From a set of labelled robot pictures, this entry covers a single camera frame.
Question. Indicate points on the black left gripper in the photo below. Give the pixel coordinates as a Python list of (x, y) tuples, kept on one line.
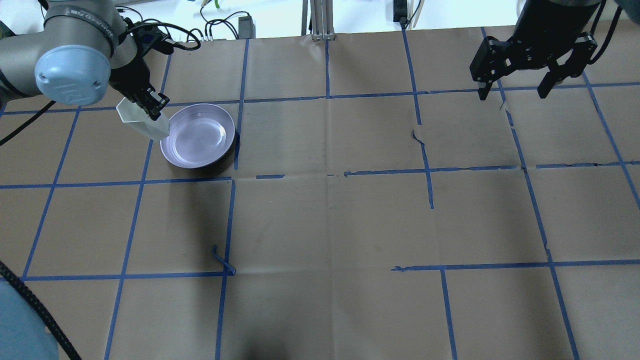
[(131, 75)]

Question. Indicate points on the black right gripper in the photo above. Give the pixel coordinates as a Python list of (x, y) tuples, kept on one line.
[(550, 30)]

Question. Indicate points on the white geometric cup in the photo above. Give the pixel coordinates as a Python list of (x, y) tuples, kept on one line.
[(136, 118)]

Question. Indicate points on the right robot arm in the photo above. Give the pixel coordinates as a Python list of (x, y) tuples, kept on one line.
[(631, 7)]

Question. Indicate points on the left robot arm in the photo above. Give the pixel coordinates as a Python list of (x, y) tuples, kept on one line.
[(85, 47)]

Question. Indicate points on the lilac plate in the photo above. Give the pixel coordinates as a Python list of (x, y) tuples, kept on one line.
[(199, 135)]

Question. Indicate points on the black power adapter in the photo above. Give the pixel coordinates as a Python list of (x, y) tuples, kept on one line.
[(246, 28)]

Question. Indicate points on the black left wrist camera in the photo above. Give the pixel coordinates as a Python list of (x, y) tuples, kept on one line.
[(149, 38)]

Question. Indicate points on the aluminium frame post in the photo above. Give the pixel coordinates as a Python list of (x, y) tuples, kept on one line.
[(318, 20)]

